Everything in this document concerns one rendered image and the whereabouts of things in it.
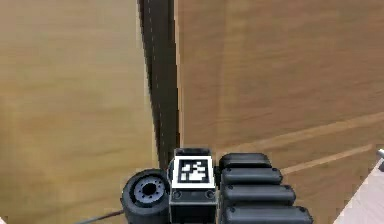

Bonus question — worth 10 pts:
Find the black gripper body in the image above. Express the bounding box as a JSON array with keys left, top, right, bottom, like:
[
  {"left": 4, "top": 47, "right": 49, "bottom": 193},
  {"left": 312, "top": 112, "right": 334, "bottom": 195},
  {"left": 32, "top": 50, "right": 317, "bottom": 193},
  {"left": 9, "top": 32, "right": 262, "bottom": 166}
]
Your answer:
[{"left": 120, "top": 168, "right": 173, "bottom": 224}]

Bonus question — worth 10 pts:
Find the pale pink table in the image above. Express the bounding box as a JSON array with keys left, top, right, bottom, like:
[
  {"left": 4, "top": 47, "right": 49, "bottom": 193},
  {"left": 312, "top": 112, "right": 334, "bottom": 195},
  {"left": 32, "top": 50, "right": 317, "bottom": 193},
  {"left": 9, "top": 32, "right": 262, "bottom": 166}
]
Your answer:
[{"left": 333, "top": 148, "right": 384, "bottom": 224}]

